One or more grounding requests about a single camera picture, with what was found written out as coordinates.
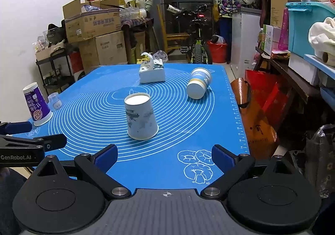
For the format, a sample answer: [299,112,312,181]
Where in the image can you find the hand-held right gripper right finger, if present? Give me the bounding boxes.
[200,144,301,198]

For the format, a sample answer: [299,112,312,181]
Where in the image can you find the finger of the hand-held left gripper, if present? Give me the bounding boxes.
[0,134,67,152]
[0,121,32,135]

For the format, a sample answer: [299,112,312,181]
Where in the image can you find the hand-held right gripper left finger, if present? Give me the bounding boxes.
[27,144,132,198]

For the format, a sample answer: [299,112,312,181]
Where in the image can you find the blue yellow striped paper cup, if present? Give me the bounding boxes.
[186,68,212,100]

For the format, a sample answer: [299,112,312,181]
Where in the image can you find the purple paper cup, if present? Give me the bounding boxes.
[22,82,53,127]

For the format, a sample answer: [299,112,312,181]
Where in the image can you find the small clear plastic cup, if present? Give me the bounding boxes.
[48,92,63,109]

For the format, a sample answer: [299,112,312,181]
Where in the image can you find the white printed paper cup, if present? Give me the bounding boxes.
[124,92,159,141]

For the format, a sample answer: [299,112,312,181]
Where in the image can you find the orange paper shopping bag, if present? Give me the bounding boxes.
[230,77,278,158]

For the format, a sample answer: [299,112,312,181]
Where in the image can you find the blue silicone baking mat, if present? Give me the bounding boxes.
[10,64,251,192]

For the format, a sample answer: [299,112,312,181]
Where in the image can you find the black metal shelf rack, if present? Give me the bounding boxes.
[35,46,77,95]

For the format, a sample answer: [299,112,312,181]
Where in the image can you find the red shopping bag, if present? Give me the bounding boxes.
[244,69,289,122]

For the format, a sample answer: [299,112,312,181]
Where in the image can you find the clear crinkled plastic bag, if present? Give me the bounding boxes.
[304,124,335,199]

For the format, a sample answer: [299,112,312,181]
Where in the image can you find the white tissue box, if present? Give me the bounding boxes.
[139,52,166,84]

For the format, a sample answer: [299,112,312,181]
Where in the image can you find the black bag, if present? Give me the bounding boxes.
[47,23,66,45]

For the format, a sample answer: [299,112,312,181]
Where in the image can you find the red plastic bucket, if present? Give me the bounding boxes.
[207,40,228,64]

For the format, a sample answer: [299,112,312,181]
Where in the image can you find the plain brown cardboard box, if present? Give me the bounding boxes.
[79,30,128,74]

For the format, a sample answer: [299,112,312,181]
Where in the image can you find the black green bicycle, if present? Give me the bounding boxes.
[160,2,214,64]

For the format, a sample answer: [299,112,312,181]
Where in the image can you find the white box under bin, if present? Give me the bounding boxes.
[288,52,320,86]

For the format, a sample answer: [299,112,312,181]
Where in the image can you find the white chest freezer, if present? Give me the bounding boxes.
[231,7,262,74]

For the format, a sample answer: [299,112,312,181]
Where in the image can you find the large printed cardboard box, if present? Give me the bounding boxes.
[62,0,122,44]

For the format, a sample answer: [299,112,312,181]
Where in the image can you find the white green carton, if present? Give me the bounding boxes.
[262,24,282,56]

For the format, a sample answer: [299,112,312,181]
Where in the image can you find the dark wooden side table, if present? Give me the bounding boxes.
[121,17,155,65]

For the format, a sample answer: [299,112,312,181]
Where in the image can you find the yellow wooden chair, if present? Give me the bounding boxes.
[156,4,191,56]

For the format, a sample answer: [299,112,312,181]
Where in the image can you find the pack of clear bottles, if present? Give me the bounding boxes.
[120,6,147,20]

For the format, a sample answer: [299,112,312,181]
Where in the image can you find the teal plastic storage bin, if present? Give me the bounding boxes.
[285,1,335,59]

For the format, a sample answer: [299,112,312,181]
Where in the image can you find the cream white cloth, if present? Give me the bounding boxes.
[308,17,335,66]

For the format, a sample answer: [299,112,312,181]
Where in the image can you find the floral hanging garment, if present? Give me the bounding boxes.
[218,0,242,18]

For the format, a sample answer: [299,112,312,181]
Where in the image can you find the grey refrigerator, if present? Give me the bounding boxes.
[148,0,171,51]

